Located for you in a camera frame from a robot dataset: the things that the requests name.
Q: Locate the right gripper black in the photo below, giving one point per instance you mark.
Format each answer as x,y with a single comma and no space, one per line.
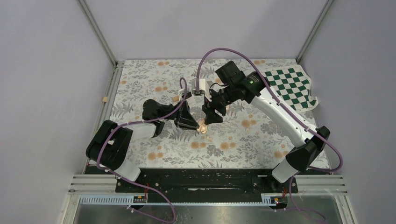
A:
212,117

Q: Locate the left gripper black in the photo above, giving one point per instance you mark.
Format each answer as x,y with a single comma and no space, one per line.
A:
184,119

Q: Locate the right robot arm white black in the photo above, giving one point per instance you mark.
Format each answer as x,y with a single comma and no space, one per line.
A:
308,140

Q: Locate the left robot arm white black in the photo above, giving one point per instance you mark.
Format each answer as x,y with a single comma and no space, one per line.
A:
113,155

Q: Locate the floral patterned table mat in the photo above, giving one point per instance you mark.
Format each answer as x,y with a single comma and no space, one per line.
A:
247,138

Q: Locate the green white checkered mat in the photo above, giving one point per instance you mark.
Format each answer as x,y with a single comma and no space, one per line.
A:
294,86

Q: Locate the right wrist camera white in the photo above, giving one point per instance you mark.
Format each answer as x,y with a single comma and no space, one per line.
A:
200,87

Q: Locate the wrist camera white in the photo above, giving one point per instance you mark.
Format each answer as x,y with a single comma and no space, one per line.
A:
184,94
200,87

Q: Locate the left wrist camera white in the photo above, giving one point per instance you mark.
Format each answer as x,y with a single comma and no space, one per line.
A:
184,94

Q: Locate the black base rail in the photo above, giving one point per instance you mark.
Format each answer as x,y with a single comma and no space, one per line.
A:
194,185

